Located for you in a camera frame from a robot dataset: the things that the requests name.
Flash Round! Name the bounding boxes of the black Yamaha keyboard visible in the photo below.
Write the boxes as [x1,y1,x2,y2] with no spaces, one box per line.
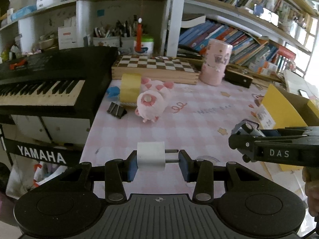
[1,46,118,120]

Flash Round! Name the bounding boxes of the grey pen holder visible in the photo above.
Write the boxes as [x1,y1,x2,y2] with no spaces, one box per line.
[119,37,135,55]

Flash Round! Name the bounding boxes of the pink cylindrical container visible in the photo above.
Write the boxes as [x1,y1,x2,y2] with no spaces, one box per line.
[199,39,233,86]

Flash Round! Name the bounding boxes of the white charger plug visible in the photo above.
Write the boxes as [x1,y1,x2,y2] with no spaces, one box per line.
[137,142,179,171]

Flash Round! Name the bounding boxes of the toy truck car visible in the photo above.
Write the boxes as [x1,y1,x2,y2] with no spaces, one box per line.
[231,119,265,137]

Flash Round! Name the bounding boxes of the dark brown wooden box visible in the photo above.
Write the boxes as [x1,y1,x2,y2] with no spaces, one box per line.
[224,69,253,88]

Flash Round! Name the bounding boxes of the black binder clip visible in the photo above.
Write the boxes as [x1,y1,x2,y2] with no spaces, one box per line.
[106,102,127,119]

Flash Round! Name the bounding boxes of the white green lidded jar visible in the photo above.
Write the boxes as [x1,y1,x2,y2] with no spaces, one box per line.
[134,35,154,56]

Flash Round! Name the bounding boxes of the yellow tape roll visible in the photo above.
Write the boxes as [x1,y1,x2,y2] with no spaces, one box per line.
[119,73,142,103]

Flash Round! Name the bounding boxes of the yellow cardboard box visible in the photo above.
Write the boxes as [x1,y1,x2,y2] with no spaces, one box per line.
[255,84,319,172]

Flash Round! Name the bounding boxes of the white bookshelf unit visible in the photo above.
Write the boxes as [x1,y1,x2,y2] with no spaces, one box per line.
[1,0,318,76]

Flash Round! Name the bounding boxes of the keyboard stand Yamaha banner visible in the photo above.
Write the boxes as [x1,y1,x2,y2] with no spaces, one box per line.
[1,138,82,167]

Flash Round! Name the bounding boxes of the person's right hand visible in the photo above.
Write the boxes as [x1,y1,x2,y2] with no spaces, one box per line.
[302,167,319,217]

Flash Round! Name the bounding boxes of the smartphone with lit screen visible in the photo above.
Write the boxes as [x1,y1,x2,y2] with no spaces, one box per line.
[298,89,310,99]

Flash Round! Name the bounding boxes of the row of books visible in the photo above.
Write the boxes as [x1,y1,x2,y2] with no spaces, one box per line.
[177,20,296,72]

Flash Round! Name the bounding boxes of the wooden chessboard box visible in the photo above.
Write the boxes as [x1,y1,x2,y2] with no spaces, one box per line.
[112,55,200,85]

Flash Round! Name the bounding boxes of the blue binder clip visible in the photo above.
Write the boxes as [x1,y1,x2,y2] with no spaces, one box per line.
[106,86,120,100]

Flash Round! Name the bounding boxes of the pink plush pig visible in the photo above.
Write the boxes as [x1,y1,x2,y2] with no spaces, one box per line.
[135,77,175,123]

